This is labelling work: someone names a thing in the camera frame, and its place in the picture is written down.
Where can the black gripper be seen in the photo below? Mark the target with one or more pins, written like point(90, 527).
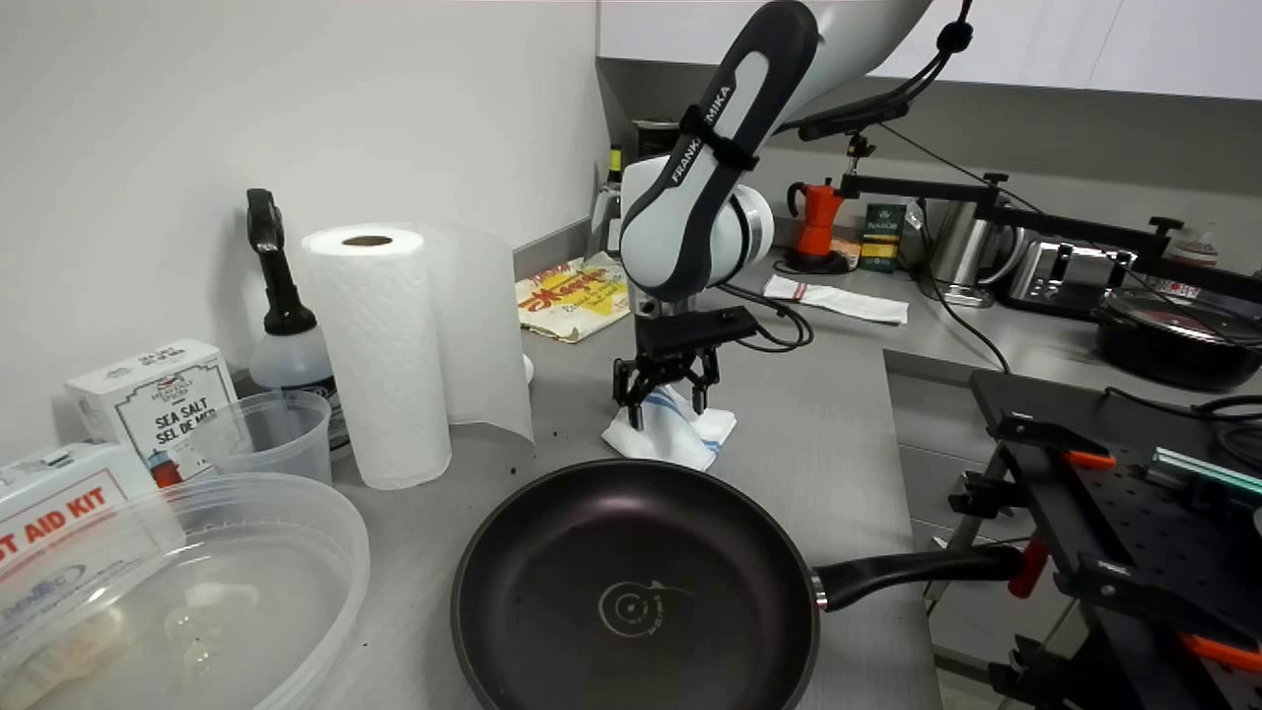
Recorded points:
point(672, 338)

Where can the white blue-striped towel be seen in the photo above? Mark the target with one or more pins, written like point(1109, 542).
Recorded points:
point(675, 429)

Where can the white black Franka robot arm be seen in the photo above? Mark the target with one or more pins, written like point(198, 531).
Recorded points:
point(684, 230)

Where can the black frying pan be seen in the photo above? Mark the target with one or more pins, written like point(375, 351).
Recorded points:
point(634, 606)

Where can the white paper towel roll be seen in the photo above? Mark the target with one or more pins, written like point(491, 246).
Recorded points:
point(382, 358)

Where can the yellow printed plastic bag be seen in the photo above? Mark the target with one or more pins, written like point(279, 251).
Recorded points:
point(576, 297)

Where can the red kettle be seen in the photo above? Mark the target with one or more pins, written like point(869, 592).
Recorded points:
point(813, 224)

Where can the dark green yellow box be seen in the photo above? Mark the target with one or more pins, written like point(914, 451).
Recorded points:
point(893, 233)

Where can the steel jug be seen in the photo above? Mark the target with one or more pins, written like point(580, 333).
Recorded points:
point(960, 251)

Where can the small clear plastic container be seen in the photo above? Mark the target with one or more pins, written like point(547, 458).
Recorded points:
point(283, 437)

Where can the spray bottle with black head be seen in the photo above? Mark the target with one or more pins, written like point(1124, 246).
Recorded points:
point(279, 289)

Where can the silver countertop appliance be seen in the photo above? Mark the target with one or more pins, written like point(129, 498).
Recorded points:
point(1069, 272)

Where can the white sea salt box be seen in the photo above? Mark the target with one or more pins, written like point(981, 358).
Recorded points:
point(162, 406)

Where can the black cooking pot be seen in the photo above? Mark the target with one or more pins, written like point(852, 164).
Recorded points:
point(1176, 338)

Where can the large clear plastic bowl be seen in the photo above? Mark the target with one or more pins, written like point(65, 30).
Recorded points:
point(198, 606)

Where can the teal edged flat device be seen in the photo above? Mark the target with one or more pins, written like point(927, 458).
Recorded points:
point(1210, 472)

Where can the white first aid kit box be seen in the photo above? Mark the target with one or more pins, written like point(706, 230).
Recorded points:
point(65, 515)

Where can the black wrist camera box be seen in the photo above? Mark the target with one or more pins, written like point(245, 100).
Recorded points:
point(734, 326)

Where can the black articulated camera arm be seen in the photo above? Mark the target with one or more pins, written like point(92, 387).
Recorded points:
point(922, 187)

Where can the white wall cabinet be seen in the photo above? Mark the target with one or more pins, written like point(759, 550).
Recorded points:
point(1119, 46)

